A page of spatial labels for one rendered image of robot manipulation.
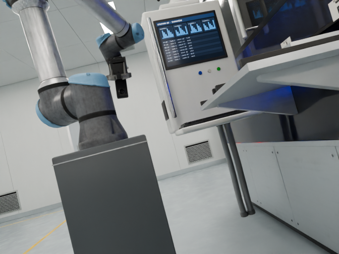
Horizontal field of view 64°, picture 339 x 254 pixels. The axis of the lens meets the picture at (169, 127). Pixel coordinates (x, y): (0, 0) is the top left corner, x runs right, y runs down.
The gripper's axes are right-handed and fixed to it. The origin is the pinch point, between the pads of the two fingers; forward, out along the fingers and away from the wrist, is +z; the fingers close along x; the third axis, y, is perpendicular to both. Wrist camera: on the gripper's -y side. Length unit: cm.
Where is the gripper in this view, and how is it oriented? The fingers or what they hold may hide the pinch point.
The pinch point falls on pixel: (118, 78)
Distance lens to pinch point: 99.6
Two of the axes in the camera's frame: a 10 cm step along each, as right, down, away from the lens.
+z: 1.7, 2.7, -9.5
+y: -1.0, -9.5, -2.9
